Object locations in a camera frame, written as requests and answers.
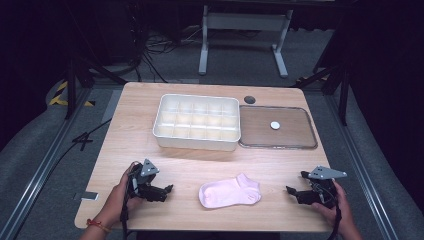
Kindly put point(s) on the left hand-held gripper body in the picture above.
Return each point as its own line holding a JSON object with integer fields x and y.
{"x": 146, "y": 170}

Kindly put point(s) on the black floor tape mark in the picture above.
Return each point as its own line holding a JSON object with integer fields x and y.
{"x": 82, "y": 140}

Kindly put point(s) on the person's right hand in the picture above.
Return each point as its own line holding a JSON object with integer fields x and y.
{"x": 343, "y": 213}

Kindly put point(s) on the yellow black hazard tape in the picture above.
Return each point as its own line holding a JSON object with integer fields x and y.
{"x": 58, "y": 98}

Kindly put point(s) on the pink sock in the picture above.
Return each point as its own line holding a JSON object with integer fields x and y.
{"x": 228, "y": 193}

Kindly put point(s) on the metal floor rail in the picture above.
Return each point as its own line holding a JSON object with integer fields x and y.
{"x": 363, "y": 166}
{"x": 40, "y": 173}

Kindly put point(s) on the white metal table frame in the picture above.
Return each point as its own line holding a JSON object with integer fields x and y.
{"x": 245, "y": 21}

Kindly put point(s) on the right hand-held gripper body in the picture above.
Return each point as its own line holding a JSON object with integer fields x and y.
{"x": 323, "y": 186}

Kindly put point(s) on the white divided storage box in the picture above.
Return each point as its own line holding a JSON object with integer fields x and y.
{"x": 196, "y": 141}

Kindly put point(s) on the black metal stand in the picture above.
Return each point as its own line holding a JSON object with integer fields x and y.
{"x": 343, "y": 96}
{"x": 71, "y": 86}

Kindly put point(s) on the person's left hand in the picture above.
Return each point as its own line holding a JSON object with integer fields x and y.
{"x": 115, "y": 205}

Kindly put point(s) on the clear box lid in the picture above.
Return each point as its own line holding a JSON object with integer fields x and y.
{"x": 260, "y": 130}

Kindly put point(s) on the round black table grommet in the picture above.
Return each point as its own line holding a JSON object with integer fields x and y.
{"x": 249, "y": 99}

